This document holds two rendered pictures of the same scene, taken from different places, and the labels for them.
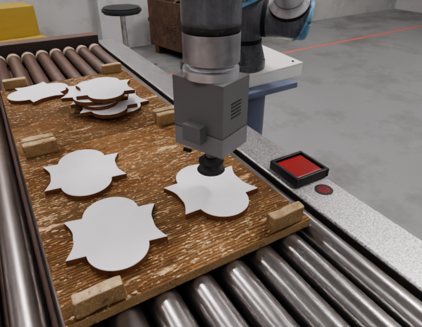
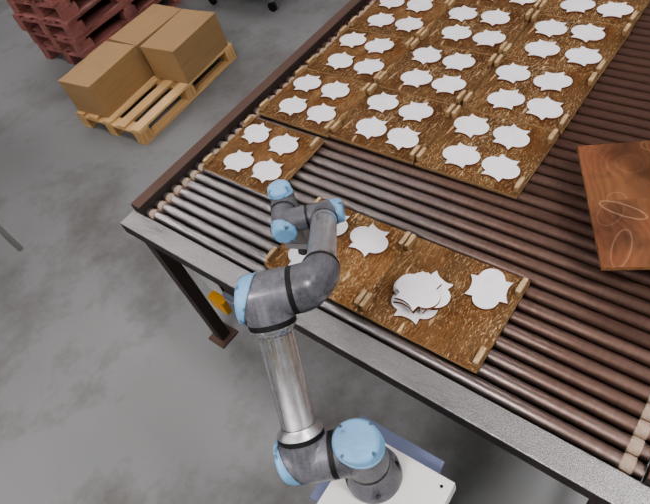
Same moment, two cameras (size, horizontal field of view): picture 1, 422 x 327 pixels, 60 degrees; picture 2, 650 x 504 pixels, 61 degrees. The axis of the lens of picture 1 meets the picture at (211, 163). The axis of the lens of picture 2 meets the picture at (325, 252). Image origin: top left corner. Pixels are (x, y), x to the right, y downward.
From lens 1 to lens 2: 208 cm
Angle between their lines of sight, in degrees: 98
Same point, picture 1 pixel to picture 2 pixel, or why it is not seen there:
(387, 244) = (236, 273)
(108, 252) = not seen: hidden behind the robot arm
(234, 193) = (295, 257)
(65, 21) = not seen: outside the picture
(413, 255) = (228, 272)
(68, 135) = (408, 260)
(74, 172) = (371, 236)
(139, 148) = (360, 269)
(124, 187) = (345, 243)
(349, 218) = not seen: hidden behind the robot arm
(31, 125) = (442, 257)
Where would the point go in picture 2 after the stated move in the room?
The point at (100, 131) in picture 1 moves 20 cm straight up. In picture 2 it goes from (395, 272) to (386, 234)
